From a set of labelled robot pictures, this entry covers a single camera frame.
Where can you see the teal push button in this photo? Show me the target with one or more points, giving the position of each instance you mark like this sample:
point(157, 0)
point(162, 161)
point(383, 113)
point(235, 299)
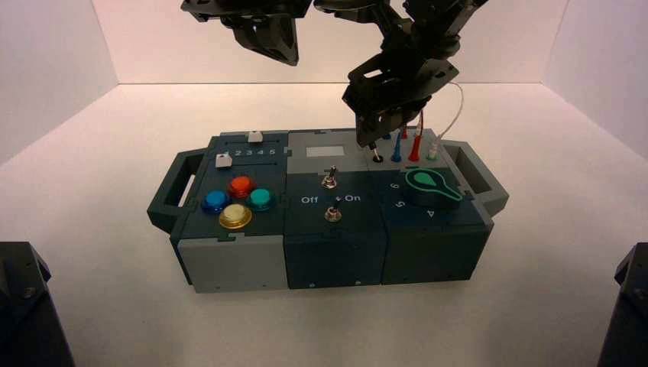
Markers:
point(260, 199)

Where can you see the green rotary knob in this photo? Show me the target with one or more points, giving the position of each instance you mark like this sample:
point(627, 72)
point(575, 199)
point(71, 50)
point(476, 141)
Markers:
point(425, 188)

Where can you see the orange push button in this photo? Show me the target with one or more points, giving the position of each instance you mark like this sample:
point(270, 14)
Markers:
point(241, 186)

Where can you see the blue push button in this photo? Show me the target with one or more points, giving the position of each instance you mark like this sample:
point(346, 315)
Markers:
point(216, 201)

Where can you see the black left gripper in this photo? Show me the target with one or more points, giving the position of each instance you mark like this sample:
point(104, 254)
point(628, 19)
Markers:
point(248, 10)

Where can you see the teal and grey task box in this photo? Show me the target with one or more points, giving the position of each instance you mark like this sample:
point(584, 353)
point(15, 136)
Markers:
point(329, 253)

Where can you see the white slider cap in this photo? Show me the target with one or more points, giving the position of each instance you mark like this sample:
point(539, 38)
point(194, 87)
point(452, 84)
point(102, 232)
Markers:
point(223, 160)
point(255, 136)

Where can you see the metal toggle switch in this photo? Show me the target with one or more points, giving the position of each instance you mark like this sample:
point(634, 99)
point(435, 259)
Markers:
point(330, 178)
point(332, 213)

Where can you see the yellow push button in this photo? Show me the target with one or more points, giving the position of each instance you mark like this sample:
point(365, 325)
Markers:
point(235, 216)

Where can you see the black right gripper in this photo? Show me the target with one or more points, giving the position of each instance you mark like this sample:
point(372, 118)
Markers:
point(395, 86)

